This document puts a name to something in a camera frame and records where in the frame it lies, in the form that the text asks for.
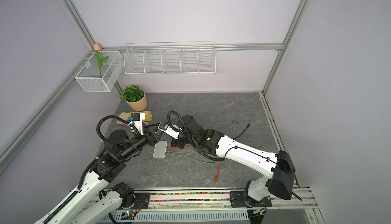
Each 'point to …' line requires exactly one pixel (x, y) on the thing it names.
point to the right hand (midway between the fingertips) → (171, 131)
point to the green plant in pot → (135, 98)
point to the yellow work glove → (126, 115)
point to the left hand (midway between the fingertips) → (163, 127)
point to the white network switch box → (160, 149)
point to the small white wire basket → (99, 73)
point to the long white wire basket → (172, 58)
